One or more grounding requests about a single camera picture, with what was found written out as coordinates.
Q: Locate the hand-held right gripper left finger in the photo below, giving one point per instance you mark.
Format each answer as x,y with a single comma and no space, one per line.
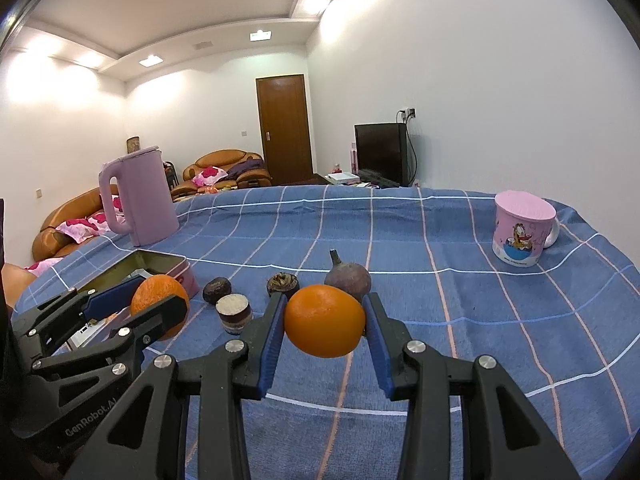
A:
270,350

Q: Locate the black television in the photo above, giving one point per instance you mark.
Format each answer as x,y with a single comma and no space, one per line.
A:
380,152

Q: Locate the brown leather armchair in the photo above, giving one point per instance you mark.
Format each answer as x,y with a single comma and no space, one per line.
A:
220,160

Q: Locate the square ceiling light panel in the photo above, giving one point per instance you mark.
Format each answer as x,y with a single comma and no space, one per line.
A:
260,35
151,60

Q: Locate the long brown leather sofa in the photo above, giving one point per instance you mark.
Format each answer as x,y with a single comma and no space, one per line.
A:
60,210

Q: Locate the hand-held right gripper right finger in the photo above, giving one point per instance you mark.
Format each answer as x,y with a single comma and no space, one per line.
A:
380,355

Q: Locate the hanging wall scroll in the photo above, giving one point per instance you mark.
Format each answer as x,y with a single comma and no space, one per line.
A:
133,144

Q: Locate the smooth orange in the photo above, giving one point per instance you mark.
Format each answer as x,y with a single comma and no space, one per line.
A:
325,320

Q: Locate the ceiling air vent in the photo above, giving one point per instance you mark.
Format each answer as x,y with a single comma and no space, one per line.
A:
202,45

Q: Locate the pink electric kettle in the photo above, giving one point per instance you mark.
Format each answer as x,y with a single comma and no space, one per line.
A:
145,195

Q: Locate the purple beetroot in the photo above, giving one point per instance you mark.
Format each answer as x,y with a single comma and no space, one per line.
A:
347,276

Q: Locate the pink metal tin box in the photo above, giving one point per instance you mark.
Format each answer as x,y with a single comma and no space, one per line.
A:
165,265

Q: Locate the large rough orange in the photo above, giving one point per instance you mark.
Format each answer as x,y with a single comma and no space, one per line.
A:
155,295

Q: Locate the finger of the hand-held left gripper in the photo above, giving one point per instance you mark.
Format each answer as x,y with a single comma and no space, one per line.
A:
112,300
160,315

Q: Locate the wall power outlet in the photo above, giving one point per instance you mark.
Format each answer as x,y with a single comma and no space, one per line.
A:
407,113

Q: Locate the dark fruit with brown top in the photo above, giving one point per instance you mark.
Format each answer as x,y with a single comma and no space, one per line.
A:
282,284

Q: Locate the brown wooden door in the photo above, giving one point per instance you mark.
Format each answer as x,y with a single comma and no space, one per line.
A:
284,130

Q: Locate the small cream-topped jar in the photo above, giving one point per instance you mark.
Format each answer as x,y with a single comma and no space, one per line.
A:
234,314

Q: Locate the pink cartoon mug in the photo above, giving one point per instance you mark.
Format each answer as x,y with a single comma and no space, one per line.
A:
522,230

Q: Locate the blue checkered tablecloth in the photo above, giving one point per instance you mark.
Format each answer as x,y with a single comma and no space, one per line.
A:
400,240

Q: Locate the pink floral pillow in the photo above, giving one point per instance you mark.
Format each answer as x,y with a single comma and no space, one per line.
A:
37,267
82,227
210,176

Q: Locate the dark round fruit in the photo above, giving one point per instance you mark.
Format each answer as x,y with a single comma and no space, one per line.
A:
216,290

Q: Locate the white flat box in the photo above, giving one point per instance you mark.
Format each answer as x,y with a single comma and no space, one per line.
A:
344,178

